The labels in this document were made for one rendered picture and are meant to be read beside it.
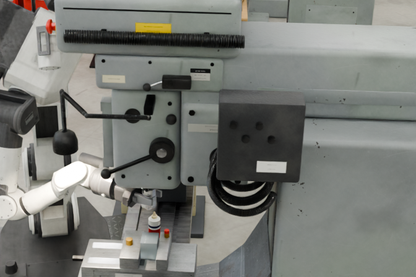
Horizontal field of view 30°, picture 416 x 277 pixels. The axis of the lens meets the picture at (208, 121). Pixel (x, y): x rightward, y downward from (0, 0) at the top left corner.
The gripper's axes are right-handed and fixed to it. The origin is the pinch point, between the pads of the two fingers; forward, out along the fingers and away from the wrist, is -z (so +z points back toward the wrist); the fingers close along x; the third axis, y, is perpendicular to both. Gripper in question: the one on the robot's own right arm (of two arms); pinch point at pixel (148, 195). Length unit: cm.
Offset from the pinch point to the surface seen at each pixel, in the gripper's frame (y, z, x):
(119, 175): -12.6, 2.3, -11.9
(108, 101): -31.3, 9.8, -5.8
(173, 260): 23.3, -7.4, 3.1
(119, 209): 122, 104, 145
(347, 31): -53, -47, 27
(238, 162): -34, -38, -23
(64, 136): -21.6, 19.0, -14.4
